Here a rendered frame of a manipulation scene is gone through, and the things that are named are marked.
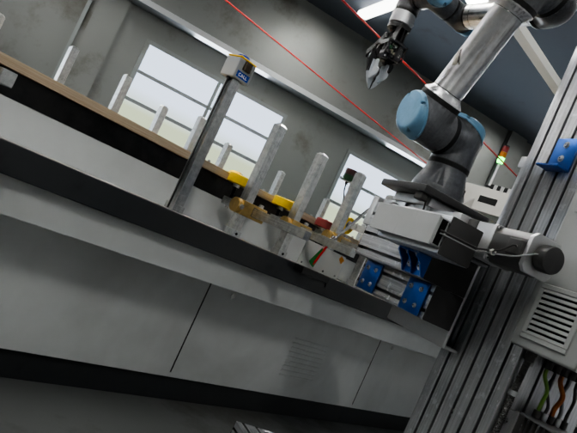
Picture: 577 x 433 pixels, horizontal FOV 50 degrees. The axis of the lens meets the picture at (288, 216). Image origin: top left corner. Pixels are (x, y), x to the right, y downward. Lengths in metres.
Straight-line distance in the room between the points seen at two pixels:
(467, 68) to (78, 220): 1.11
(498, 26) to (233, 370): 1.72
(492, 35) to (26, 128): 1.28
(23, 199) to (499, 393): 1.26
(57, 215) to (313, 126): 6.16
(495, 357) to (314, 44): 6.56
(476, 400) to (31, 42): 6.28
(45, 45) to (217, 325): 5.12
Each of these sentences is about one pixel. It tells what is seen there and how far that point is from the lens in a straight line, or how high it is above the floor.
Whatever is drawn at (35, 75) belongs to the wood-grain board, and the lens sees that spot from 1.87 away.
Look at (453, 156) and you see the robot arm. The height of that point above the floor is 1.15.
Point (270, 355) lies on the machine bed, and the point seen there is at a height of 0.27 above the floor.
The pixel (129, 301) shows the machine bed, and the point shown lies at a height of 0.34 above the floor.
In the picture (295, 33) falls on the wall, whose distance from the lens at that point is 7.75.
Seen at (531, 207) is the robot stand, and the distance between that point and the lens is 1.66.
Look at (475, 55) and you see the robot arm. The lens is 1.65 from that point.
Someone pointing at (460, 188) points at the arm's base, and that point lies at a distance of 1.71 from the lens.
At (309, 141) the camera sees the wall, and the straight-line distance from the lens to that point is 7.73.
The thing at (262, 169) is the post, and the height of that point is 0.95.
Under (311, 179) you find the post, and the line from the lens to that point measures 2.28.
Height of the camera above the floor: 0.76
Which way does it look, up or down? 2 degrees up
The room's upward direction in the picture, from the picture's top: 25 degrees clockwise
